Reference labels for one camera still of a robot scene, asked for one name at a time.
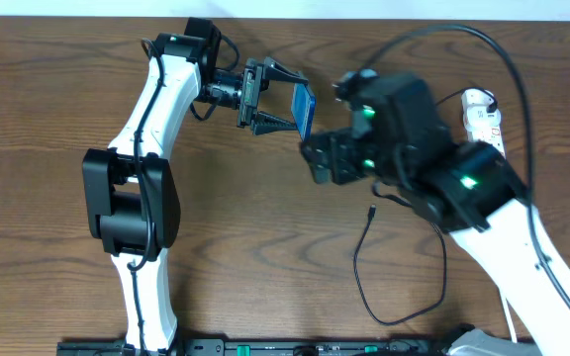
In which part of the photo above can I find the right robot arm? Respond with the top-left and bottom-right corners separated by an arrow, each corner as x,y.
300,73 -> 570,355

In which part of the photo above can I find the white power strip cord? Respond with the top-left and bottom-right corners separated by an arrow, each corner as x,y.
498,288 -> 520,344

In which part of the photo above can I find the blue Galaxy smartphone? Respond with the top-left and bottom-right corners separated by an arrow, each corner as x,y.
291,83 -> 317,141

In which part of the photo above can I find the white power strip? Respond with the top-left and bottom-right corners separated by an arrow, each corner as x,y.
463,110 -> 506,156

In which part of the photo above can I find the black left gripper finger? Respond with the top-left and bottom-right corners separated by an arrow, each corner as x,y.
263,57 -> 309,84
250,111 -> 297,135

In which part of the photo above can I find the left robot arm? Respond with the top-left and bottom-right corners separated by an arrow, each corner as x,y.
57,17 -> 316,355

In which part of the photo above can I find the white USB charger adapter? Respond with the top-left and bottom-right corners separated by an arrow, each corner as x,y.
461,89 -> 501,121

